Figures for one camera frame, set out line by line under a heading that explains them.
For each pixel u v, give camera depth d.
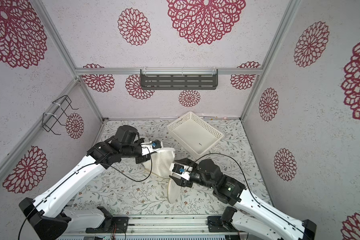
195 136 1.12
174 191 0.79
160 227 0.74
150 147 0.57
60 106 0.78
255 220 0.56
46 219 0.39
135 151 0.58
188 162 0.60
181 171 0.52
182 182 0.57
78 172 0.44
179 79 0.95
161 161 0.71
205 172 0.48
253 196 0.46
